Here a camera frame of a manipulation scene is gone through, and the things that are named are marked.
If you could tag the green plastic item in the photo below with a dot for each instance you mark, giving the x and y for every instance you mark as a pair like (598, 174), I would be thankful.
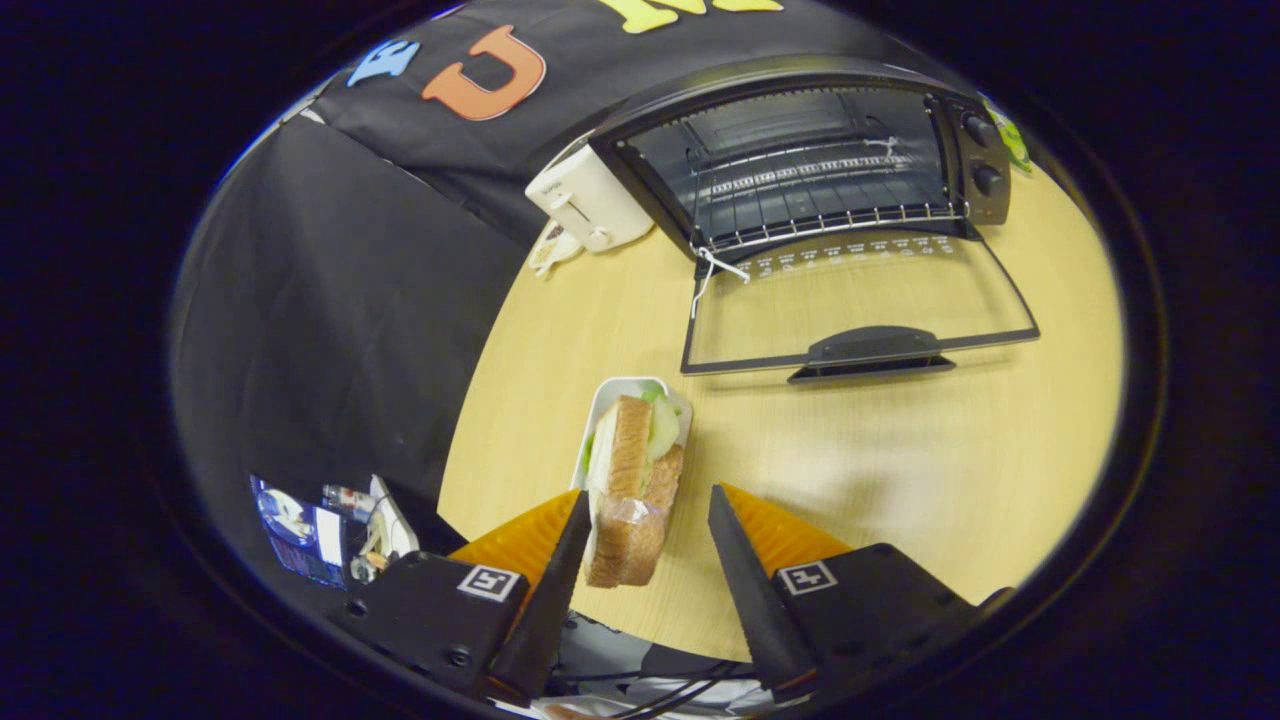
(1010, 140)

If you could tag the small white packet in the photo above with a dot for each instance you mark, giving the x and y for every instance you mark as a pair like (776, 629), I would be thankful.
(552, 250)

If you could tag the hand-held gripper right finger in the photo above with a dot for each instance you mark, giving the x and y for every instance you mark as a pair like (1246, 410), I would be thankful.
(755, 600)

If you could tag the white toaster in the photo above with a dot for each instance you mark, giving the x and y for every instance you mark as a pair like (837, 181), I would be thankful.
(590, 195)

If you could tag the white rectangular tray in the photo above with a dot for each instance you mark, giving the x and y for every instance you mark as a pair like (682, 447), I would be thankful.
(600, 405)

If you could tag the white bread sandwich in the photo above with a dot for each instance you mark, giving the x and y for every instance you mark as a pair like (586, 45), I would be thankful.
(630, 450)

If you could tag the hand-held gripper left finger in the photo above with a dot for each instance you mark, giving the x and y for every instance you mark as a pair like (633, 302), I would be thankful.
(548, 610)

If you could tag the blue printed box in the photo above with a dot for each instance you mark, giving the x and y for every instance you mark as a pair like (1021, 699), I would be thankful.
(295, 530)

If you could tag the black toaster oven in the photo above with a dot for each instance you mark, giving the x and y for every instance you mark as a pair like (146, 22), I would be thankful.
(870, 345)

